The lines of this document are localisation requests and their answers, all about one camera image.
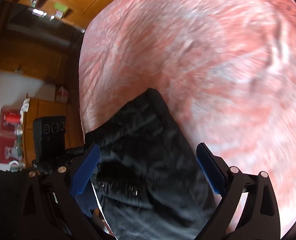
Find wooden cabinet with clutter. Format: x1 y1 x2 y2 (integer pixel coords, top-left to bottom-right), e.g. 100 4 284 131
0 94 76 173

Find pink patterned bed blanket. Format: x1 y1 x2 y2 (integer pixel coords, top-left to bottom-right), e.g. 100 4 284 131
79 0 296 235

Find black pants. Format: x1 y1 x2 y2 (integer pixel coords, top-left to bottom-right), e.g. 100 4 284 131
85 88 216 239

